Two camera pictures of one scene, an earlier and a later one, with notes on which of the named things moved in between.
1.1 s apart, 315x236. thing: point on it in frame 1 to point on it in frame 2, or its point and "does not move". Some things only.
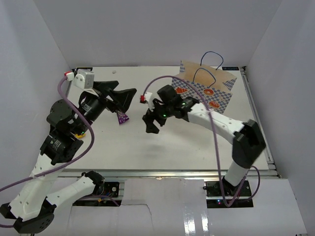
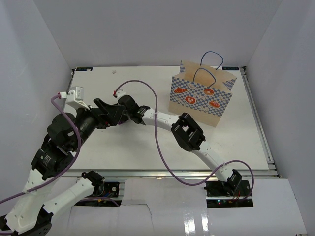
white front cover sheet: [178, 207] does not move
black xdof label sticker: [230, 68] does not move
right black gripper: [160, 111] to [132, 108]
